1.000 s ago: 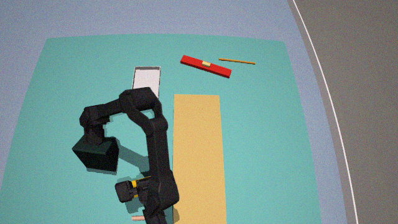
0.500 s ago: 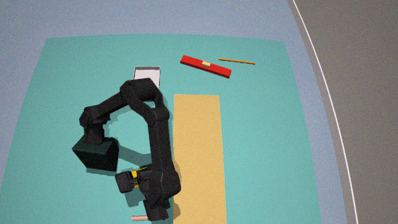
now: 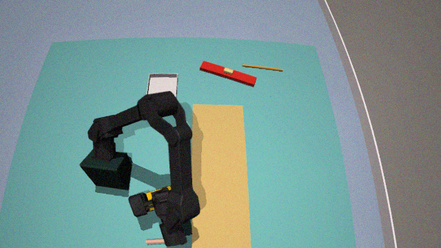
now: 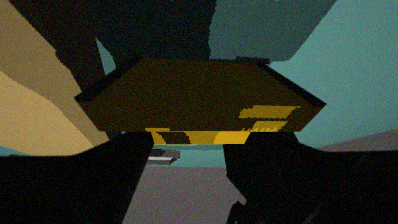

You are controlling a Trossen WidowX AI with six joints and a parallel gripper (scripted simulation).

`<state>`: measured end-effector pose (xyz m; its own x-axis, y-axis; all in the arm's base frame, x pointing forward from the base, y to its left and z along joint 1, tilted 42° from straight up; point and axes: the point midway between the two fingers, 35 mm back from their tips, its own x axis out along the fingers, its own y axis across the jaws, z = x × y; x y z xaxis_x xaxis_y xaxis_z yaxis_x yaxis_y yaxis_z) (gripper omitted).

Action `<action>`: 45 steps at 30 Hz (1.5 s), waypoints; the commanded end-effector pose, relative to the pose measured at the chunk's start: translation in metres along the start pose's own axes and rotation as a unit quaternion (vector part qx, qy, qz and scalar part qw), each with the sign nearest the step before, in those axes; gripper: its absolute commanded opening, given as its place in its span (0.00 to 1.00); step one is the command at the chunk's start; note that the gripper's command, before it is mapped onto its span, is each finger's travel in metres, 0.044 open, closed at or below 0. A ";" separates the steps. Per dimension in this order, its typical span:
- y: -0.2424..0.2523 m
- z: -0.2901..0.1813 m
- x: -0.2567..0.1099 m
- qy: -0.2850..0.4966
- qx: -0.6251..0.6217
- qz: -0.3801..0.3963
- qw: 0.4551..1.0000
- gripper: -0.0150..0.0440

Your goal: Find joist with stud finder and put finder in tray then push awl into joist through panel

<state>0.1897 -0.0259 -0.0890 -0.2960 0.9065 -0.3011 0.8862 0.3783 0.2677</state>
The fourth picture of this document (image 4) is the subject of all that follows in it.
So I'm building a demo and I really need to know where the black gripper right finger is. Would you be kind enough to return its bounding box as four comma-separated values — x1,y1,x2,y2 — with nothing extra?
245,132,398,224

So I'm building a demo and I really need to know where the tan panel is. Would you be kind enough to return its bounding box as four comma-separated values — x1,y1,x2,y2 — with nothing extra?
0,0,122,156

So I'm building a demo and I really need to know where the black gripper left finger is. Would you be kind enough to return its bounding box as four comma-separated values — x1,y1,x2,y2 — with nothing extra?
0,132,154,224

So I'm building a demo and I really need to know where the white rectangular tray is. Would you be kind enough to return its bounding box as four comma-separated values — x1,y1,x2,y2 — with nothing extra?
146,149,181,165

